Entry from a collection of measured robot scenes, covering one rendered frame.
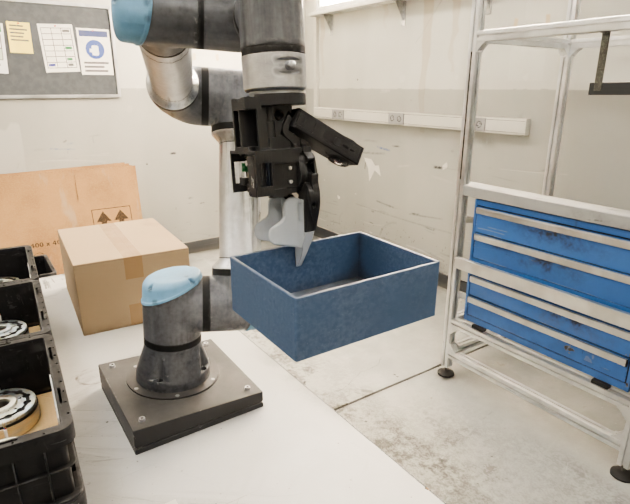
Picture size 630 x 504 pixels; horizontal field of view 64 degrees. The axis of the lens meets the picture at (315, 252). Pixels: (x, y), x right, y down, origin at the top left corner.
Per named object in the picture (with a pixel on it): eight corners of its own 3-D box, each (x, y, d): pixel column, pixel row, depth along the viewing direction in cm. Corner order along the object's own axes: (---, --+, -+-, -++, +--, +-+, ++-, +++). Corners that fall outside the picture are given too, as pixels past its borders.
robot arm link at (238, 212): (202, 327, 111) (201, 76, 110) (270, 325, 114) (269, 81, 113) (202, 338, 99) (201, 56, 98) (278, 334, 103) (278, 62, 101)
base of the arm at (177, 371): (192, 350, 119) (192, 311, 116) (221, 381, 107) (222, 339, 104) (126, 367, 110) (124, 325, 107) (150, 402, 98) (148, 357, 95)
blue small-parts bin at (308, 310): (358, 277, 73) (360, 230, 71) (435, 315, 62) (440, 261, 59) (231, 309, 63) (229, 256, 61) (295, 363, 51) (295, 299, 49)
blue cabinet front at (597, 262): (465, 318, 234) (477, 198, 216) (629, 391, 177) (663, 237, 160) (461, 319, 232) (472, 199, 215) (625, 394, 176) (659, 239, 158)
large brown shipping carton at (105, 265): (193, 312, 150) (188, 247, 144) (83, 336, 135) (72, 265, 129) (158, 271, 183) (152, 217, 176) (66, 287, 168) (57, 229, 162)
